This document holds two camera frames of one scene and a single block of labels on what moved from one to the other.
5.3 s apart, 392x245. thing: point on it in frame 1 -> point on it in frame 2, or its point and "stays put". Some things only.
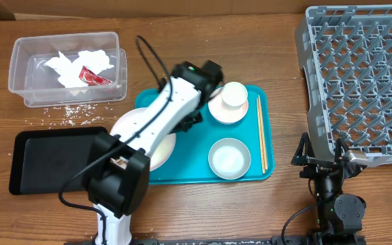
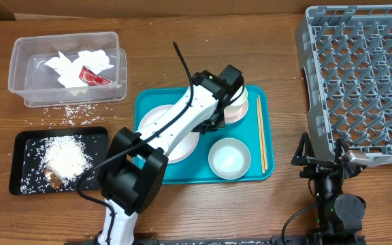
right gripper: (302, 158) stays put
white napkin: (96, 60) stays put
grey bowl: (229, 158) stays put
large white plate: (162, 153) -> (184, 150)
